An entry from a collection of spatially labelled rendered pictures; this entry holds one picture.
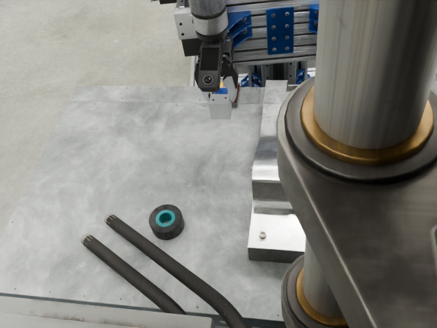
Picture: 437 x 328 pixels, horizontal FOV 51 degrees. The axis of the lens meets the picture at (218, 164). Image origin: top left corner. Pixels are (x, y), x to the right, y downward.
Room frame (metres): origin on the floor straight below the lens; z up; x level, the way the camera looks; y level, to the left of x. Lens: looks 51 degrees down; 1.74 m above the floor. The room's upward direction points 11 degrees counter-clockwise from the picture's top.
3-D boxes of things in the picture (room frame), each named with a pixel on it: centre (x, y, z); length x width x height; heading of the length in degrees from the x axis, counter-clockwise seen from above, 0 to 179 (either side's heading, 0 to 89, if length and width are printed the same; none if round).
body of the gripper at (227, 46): (0.88, -0.04, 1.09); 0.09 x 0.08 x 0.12; 163
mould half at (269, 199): (0.68, -0.22, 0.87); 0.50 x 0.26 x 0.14; 163
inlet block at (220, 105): (0.89, -0.05, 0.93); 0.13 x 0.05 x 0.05; 163
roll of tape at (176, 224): (0.61, 0.15, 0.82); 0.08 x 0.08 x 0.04
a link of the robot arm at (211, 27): (0.87, -0.04, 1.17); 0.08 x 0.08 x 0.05
